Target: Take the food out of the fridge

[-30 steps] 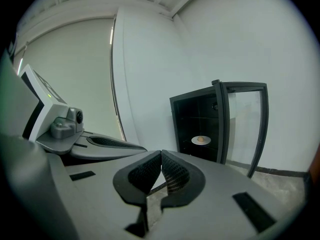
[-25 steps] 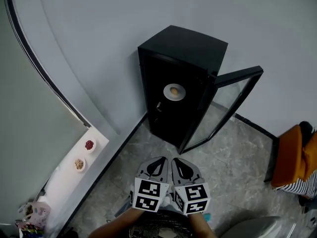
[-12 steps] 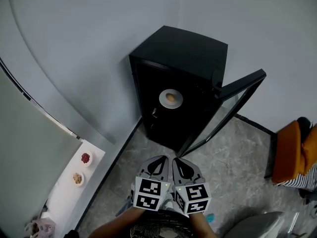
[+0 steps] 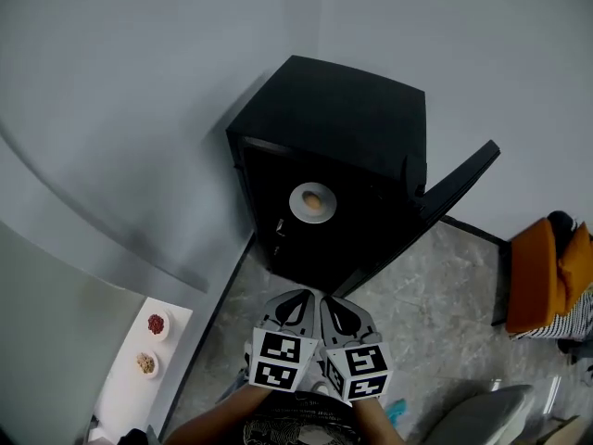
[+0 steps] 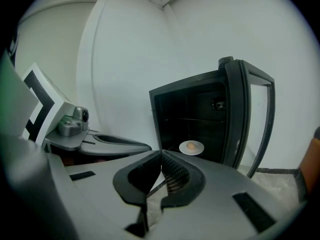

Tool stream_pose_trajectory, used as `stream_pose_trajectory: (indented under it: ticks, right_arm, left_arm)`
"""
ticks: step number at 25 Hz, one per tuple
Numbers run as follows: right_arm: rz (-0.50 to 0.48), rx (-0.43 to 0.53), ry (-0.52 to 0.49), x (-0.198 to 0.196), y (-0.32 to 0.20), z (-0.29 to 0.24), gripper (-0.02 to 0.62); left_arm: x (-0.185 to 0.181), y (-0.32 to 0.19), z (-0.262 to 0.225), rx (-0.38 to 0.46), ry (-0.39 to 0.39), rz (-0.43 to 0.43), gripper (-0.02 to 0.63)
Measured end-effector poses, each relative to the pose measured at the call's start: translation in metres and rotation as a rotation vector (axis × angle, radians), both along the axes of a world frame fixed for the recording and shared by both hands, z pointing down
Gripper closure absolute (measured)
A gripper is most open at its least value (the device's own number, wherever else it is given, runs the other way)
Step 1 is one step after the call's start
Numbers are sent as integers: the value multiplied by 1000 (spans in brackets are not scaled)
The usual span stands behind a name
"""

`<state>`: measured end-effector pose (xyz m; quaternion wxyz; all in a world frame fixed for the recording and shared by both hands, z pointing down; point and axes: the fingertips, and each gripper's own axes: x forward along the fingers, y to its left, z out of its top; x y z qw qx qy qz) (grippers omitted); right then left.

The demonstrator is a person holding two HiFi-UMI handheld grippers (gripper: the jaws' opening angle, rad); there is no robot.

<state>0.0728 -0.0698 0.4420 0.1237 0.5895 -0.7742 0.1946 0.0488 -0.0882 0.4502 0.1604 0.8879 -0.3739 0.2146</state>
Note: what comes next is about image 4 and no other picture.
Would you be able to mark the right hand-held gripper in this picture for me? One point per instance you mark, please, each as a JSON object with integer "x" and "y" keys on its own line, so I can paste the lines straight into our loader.
{"x": 361, "y": 369}

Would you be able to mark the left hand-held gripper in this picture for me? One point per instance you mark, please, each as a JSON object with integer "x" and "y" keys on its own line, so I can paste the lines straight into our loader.
{"x": 282, "y": 359}

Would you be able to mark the white round plate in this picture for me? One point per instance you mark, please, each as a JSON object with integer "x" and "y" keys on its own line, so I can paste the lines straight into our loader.
{"x": 319, "y": 213}

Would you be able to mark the brown egg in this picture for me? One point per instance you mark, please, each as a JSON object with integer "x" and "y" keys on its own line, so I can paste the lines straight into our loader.
{"x": 311, "y": 199}

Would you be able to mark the black mini fridge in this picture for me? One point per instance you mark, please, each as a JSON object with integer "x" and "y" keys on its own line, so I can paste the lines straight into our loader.
{"x": 333, "y": 109}

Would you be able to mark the person's left forearm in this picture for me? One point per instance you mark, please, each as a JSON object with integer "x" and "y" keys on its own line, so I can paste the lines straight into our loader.
{"x": 218, "y": 417}

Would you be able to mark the person's right forearm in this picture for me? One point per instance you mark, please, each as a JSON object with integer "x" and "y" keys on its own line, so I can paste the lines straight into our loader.
{"x": 377, "y": 422}

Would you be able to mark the person's black printed shirt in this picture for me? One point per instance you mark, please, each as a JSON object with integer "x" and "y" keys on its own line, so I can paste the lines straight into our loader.
{"x": 301, "y": 420}

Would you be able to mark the white bowl of red beans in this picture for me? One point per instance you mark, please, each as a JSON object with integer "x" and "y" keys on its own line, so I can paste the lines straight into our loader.
{"x": 156, "y": 324}

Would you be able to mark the white bowl of tan beans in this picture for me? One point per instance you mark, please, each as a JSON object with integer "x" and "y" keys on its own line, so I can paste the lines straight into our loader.
{"x": 146, "y": 363}

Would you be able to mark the grey chair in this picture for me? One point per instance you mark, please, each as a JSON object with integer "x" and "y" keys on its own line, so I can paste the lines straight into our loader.
{"x": 482, "y": 415}

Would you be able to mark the white side table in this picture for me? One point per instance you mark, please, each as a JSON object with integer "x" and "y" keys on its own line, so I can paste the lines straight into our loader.
{"x": 134, "y": 397}

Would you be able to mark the striped black white fabric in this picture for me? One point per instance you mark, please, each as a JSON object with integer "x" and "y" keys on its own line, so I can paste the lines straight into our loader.
{"x": 574, "y": 318}

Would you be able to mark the black bag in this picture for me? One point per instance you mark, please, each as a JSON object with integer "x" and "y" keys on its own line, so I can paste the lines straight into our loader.
{"x": 560, "y": 223}

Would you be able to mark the wooden chair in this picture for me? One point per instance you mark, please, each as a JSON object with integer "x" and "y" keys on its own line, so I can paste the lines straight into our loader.
{"x": 565, "y": 434}

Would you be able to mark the black bench frame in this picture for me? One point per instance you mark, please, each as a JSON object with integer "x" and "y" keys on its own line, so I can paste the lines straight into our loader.
{"x": 501, "y": 285}

